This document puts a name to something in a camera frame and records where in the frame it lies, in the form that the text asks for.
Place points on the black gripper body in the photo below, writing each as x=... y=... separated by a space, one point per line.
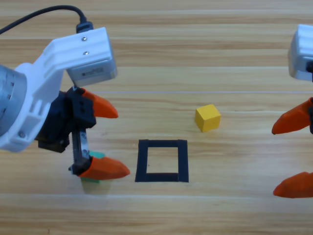
x=61 y=122

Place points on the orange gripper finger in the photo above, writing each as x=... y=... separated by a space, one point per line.
x=105 y=169
x=104 y=109
x=291 y=122
x=296 y=186

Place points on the green wooden block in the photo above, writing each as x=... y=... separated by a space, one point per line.
x=97 y=154

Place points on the yellow wooden block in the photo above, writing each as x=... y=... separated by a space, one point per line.
x=207 y=118

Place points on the black tape square outline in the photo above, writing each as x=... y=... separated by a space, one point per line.
x=141 y=161

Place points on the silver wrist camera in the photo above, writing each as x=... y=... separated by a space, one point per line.
x=93 y=73
x=299 y=69

